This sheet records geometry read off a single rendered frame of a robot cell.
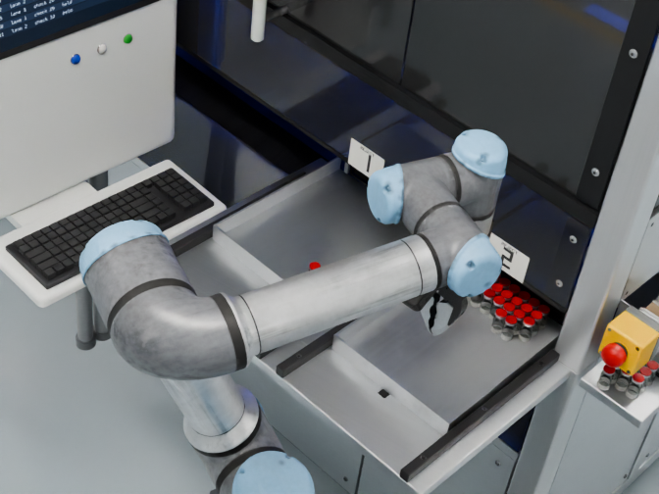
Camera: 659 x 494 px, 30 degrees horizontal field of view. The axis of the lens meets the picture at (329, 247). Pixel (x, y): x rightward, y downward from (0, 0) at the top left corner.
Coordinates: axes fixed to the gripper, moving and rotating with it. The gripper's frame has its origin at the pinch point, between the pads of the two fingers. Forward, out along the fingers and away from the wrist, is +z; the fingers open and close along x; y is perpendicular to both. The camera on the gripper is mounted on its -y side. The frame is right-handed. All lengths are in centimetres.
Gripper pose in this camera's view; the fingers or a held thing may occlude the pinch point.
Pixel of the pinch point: (430, 329)
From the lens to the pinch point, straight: 189.5
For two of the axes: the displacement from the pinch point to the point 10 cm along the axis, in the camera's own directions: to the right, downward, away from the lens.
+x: -7.1, -5.3, 4.7
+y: 7.0, -4.3, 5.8
